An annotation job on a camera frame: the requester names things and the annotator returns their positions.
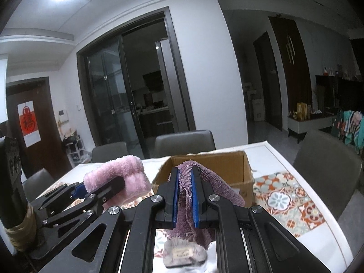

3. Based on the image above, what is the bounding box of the grey chair near left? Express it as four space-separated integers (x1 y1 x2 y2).
23 168 55 202

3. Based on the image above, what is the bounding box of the grey chair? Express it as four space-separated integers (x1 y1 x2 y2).
23 168 55 202
155 130 216 158
293 130 363 219
91 142 129 163

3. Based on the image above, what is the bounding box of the wall intercom panel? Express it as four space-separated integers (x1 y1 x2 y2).
58 110 69 124

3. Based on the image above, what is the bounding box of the dark tall sideboard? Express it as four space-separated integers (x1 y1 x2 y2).
316 75 364 115

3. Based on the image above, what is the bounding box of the brown cardboard box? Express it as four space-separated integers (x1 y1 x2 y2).
151 150 254 207

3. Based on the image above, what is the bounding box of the dark sliding glass door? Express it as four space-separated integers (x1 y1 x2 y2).
77 7 196 158

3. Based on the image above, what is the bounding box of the purple knitted cloth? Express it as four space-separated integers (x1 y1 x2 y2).
165 159 246 248

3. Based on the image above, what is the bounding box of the grey chair far middle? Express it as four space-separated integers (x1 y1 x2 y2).
155 130 216 158

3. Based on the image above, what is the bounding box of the white shoe rack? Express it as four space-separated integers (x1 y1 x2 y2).
62 129 86 168

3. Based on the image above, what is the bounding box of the brown wooden door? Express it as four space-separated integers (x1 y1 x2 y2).
6 77 72 180

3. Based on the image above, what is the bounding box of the white cardboard box hallway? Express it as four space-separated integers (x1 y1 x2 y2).
252 99 265 122

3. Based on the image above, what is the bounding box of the grey chair far left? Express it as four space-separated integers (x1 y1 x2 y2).
91 142 129 163

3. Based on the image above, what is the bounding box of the colourful clothes pile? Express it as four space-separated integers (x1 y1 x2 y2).
331 110 363 155

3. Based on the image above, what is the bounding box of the white low cabinet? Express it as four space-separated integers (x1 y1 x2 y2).
288 115 335 143

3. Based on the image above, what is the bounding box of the grey chair right side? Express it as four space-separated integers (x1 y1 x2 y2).
293 130 363 219

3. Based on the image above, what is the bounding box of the grey floral fabric pouch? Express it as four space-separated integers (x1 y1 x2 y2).
163 238 207 268

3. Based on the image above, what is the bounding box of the red fu door poster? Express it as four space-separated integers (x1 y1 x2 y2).
17 101 41 148

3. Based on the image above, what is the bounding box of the pink fluffy towel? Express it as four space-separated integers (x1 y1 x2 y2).
83 155 152 207

